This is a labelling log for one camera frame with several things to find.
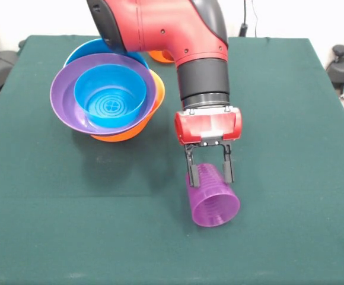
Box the small blue bowl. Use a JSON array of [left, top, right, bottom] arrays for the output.
[[74, 64, 148, 127]]

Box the wide purple bowl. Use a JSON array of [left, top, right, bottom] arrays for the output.
[[50, 52, 158, 135]]

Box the dark green table cloth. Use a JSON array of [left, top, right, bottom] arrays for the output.
[[0, 34, 344, 285]]

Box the large blue bowl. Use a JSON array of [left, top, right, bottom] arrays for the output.
[[64, 38, 151, 71]]

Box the black plug with cable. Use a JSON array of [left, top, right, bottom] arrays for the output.
[[238, 0, 259, 37]]

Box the purple cup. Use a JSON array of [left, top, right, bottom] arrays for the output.
[[185, 163, 240, 228]]

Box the large orange bowl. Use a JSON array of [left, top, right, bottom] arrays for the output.
[[89, 69, 165, 143]]

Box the small red-orange bowl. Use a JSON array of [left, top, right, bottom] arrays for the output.
[[148, 50, 176, 64]]

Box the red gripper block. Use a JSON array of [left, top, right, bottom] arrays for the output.
[[174, 107, 243, 188]]

